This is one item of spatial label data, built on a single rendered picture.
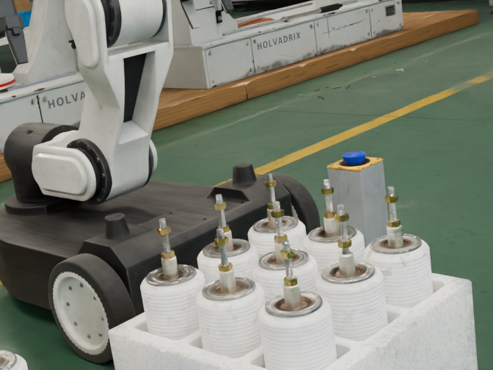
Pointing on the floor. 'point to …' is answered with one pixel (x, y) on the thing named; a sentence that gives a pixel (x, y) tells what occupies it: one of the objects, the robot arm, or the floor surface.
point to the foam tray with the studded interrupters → (373, 354)
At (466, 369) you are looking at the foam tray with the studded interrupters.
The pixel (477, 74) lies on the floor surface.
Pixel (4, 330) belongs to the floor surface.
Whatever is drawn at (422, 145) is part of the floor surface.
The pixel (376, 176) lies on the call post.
